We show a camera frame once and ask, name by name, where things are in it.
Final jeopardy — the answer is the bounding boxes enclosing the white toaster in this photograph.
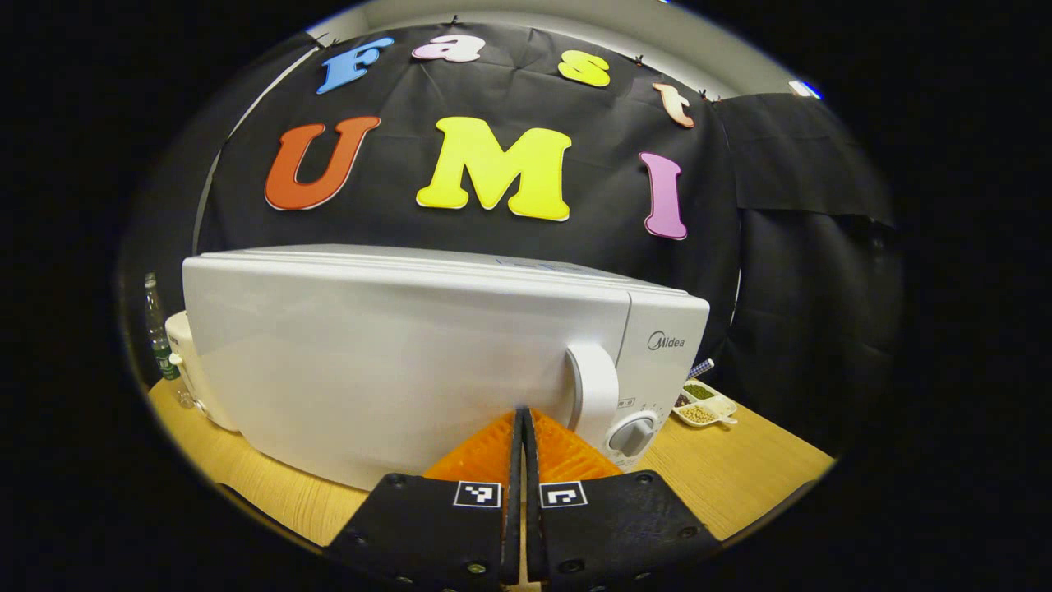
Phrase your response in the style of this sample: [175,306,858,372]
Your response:
[164,311,240,433]

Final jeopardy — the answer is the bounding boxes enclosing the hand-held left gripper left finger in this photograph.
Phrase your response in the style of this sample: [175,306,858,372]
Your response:
[324,406,525,592]

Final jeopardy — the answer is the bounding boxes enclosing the black backdrop cloth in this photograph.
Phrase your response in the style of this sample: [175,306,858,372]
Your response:
[119,21,905,461]

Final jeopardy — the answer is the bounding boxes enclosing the white microwave oven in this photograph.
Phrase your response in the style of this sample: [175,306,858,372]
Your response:
[182,244,710,492]

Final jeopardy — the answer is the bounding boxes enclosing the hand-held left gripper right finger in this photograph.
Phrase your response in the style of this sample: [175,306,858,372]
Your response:
[524,407,725,592]

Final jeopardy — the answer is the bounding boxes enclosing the clear plastic water bottle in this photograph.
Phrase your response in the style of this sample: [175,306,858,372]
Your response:
[145,273,183,384]

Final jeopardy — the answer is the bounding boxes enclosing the white divided dish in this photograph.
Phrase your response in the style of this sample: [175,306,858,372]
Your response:
[672,380,738,428]

